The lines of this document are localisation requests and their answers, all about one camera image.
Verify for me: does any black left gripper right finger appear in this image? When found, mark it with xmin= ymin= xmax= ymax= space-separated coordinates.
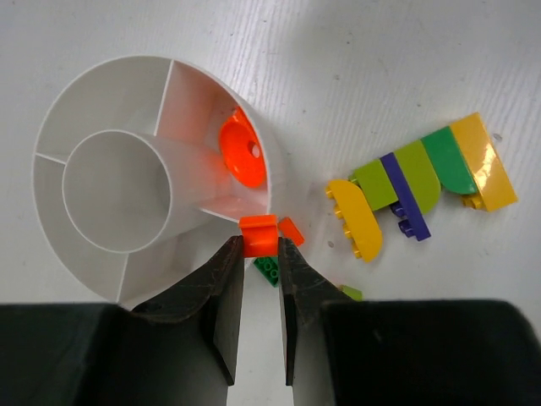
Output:
xmin=278 ymin=239 xmax=540 ymax=405

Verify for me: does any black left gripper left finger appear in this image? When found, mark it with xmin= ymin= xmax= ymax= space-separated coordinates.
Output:
xmin=1 ymin=236 xmax=244 ymax=405

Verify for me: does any small dark green lego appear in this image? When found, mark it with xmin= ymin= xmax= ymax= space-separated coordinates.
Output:
xmin=254 ymin=256 xmax=280 ymax=288

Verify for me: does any small orange lego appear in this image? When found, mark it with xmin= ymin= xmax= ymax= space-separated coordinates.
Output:
xmin=277 ymin=217 xmax=305 ymax=246

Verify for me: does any small orange lego clip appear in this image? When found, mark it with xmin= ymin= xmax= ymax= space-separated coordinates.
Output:
xmin=239 ymin=214 xmax=279 ymax=258

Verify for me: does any orange round lego dish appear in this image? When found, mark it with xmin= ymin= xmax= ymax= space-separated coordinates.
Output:
xmin=219 ymin=106 xmax=266 ymax=189

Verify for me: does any small lime green lego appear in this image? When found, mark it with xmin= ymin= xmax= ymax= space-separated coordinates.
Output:
xmin=340 ymin=285 xmax=363 ymax=301

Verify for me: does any white round divided container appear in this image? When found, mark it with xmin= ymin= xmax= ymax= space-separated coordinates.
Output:
xmin=33 ymin=56 xmax=287 ymax=308

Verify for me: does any multicolour stacked lego assembly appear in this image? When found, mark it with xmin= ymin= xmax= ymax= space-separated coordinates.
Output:
xmin=325 ymin=112 xmax=518 ymax=262

